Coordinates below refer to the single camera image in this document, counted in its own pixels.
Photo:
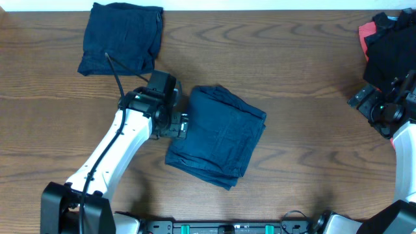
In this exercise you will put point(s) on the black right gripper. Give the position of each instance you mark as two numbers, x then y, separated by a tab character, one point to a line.
364	101

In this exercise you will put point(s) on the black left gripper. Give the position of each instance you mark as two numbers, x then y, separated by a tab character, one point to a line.
175	127

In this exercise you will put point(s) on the blue denim shorts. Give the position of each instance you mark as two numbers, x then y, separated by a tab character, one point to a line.
223	132

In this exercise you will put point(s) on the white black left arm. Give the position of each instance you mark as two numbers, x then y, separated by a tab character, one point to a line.
83	203

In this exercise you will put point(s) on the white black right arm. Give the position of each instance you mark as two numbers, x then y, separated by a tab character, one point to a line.
399	217

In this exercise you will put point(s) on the black garment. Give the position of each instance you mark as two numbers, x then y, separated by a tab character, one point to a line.
395	46

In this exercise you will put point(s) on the red garment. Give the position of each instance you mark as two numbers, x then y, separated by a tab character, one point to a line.
373	74

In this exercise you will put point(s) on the folded dark blue shorts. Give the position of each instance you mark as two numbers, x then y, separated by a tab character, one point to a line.
129	34

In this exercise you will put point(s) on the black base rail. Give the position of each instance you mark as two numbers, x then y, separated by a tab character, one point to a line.
221	227

